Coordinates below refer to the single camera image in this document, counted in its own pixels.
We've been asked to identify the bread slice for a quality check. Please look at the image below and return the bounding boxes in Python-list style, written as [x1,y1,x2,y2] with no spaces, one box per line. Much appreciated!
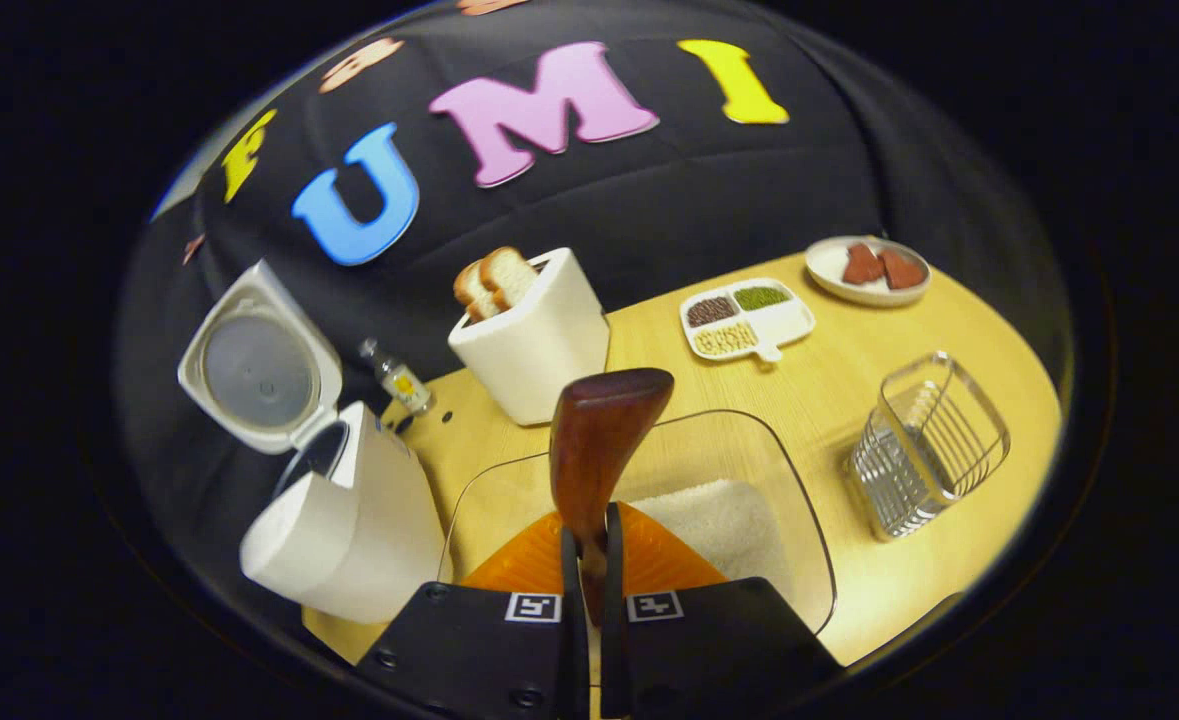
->
[454,260,495,323]
[477,246,540,311]

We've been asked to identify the red meat piece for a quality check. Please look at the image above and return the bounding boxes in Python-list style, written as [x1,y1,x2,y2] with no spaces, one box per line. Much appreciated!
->
[841,242,887,286]
[879,248,927,291]

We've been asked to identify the black backdrop cloth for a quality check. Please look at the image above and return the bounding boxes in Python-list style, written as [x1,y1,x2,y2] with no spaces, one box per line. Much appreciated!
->
[114,0,1075,601]

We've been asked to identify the metal wire chopstick holder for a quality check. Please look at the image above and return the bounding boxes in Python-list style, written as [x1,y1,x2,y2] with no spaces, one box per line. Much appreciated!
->
[847,351,1011,542]

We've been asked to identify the brown wooden spoon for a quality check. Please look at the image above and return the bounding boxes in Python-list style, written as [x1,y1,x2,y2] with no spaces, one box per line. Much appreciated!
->
[549,367,676,626]

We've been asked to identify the round white plate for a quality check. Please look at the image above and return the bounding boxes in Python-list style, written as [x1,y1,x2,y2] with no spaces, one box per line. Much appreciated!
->
[805,236,932,308]

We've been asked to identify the clear glass container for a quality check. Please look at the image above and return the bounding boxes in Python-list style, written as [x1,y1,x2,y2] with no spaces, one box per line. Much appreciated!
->
[437,408,838,636]

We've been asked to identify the white rice pile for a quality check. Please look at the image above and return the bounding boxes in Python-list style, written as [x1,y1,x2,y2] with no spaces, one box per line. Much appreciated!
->
[629,478,795,601]

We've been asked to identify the white divided bean dish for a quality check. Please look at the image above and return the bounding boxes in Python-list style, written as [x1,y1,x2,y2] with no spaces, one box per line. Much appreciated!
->
[679,278,817,363]

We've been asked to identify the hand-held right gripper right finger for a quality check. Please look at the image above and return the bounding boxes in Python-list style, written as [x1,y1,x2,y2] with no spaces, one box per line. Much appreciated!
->
[599,500,845,720]

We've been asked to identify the white rice cooker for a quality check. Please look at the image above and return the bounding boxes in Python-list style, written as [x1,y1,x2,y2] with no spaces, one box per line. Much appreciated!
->
[177,260,447,626]

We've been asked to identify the white toaster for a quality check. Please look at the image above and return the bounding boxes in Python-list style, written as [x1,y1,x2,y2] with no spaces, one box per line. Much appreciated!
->
[447,247,612,427]

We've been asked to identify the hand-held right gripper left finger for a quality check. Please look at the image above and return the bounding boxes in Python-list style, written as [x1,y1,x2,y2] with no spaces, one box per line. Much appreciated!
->
[354,510,590,720]

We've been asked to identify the small glass bottle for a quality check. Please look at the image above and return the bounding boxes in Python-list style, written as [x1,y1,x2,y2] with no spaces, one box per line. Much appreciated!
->
[359,338,437,417]

